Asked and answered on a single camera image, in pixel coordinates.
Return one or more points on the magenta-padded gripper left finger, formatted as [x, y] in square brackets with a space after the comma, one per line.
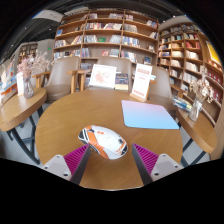
[76, 159]

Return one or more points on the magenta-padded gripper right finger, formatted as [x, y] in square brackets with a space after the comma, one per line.
[146, 158]

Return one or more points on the white and orange computer mouse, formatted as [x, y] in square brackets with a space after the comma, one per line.
[103, 141]

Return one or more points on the pink and blue mouse pad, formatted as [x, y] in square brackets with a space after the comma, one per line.
[146, 115]

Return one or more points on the stack of colourful books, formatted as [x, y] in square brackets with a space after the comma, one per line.
[181, 103]

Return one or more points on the glass vase with dried flowers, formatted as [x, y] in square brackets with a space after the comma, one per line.
[28, 85]
[196, 106]

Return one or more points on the white sign on wooden base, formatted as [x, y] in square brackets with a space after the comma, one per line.
[141, 80]

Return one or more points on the flat stack of blue books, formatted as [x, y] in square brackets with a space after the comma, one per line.
[152, 77]

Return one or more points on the dark upright book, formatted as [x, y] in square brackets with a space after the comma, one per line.
[121, 81]

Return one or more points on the white framed floral picture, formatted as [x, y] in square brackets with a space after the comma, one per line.
[102, 76]

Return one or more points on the colourful book display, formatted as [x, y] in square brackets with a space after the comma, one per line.
[7, 80]

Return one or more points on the distant wooden bookshelf unit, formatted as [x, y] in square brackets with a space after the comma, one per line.
[28, 50]

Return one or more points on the wide wooden bookshelf unit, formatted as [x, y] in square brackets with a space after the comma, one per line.
[106, 33]

